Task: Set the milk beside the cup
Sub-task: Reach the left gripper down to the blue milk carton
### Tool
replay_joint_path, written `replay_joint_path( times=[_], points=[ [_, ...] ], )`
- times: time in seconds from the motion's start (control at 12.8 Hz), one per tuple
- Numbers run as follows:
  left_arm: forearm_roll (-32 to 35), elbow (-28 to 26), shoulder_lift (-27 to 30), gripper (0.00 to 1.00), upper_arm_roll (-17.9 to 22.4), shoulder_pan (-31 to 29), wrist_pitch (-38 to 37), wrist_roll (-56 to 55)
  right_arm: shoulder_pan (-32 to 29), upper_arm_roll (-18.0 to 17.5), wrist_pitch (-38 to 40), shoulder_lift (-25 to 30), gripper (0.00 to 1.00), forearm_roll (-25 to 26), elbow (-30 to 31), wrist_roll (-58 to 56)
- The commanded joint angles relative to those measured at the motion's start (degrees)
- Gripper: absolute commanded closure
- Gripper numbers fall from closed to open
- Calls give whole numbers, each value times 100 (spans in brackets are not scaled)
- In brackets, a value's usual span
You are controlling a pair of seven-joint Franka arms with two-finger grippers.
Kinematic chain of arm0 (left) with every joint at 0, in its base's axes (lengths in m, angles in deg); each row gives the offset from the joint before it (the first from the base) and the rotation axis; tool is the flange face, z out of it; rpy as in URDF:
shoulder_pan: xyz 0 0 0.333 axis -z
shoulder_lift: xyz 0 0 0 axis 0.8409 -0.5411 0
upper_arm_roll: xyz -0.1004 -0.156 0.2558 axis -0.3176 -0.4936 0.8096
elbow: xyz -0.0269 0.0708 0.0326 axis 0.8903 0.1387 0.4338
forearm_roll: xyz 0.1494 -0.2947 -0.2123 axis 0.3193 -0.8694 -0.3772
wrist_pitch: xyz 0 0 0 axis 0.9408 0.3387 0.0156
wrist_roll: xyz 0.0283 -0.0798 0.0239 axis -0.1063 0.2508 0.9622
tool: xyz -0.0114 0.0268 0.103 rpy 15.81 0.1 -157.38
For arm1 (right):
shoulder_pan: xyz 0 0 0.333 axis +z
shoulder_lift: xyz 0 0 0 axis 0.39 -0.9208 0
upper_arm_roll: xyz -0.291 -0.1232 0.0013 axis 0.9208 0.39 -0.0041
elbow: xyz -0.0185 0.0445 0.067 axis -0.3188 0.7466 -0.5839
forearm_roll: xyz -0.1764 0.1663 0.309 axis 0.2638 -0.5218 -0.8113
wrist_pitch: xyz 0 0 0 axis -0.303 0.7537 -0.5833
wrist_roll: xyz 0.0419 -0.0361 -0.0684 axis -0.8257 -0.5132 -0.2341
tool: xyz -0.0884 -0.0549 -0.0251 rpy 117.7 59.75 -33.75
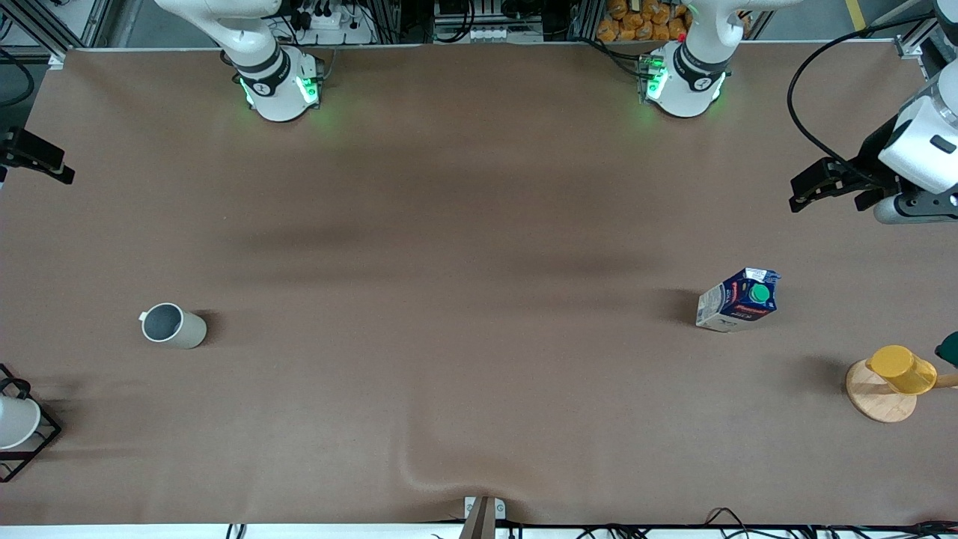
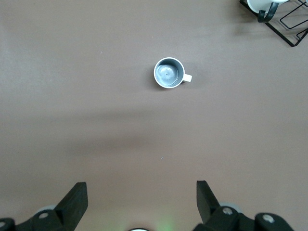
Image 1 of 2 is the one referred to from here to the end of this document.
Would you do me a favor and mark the yellow cup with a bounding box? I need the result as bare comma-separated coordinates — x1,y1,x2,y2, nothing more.
866,345,939,396

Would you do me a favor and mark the bag of orange snacks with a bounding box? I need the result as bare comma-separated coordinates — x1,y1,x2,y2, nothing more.
597,0,693,43

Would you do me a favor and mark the metal table edge bracket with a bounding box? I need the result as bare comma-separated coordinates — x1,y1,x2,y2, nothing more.
460,496,507,539

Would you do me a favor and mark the black wire rack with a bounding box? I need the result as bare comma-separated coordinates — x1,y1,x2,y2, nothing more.
0,363,63,484

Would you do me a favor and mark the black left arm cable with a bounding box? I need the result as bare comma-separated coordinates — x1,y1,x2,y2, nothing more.
786,13,940,188

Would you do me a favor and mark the long black cable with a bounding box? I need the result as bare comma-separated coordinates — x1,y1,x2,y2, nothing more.
516,508,958,538

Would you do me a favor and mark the wooden cup stand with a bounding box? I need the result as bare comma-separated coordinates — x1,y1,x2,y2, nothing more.
846,358,958,424

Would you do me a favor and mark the white power strip with plugs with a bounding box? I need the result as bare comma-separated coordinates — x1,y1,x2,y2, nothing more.
288,0,375,46

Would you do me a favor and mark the grey cup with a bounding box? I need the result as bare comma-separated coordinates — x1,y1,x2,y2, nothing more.
138,302,208,350

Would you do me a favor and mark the blue white milk carton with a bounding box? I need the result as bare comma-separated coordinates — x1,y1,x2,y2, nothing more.
695,267,781,333

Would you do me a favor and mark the white bowl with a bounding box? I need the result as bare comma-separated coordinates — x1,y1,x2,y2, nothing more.
0,395,42,451

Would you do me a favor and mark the aluminium frame profile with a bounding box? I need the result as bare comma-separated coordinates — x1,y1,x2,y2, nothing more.
0,0,113,70
894,0,958,79

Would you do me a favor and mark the brown table cover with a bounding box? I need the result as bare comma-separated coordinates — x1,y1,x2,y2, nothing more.
0,41,958,526

